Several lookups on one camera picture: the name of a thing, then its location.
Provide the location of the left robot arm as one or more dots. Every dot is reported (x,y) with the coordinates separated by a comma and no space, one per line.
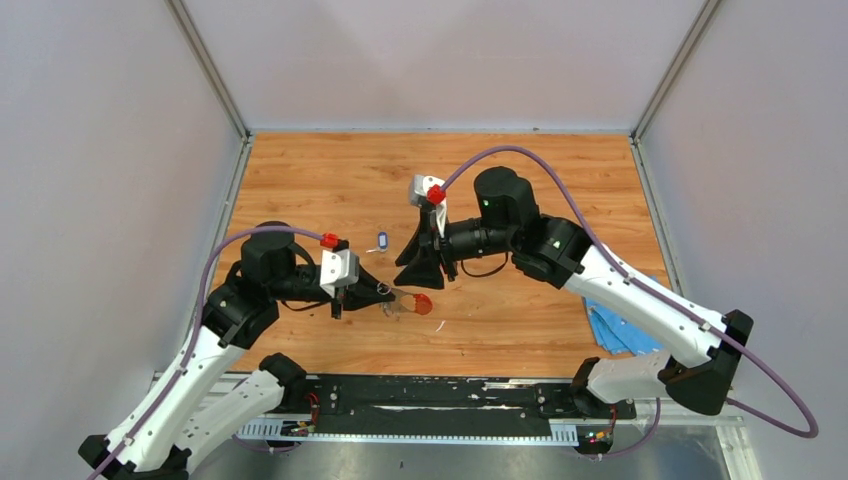
(168,435)

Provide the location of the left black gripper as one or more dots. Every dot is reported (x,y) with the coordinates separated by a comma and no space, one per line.
(363,293)

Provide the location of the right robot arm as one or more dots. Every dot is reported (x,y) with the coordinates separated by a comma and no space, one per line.
(695,363)

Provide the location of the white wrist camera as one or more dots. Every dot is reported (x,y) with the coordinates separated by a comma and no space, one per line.
(338,270)
(419,187)

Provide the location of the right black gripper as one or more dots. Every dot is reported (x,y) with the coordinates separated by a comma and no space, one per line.
(424,271)

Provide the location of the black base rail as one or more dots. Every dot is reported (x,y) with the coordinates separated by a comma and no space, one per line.
(438,410)

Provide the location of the blue cloth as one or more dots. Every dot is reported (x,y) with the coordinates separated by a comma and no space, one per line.
(615,334)

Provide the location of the blue tag key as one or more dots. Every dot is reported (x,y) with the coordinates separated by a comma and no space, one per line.
(382,243)

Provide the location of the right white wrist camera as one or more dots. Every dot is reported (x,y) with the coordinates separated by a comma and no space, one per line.
(419,187)

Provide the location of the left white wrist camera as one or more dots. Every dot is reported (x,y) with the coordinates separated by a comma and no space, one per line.
(338,270)

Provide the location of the red handled metal key holder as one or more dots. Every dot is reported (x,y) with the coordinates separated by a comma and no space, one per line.
(396,302)

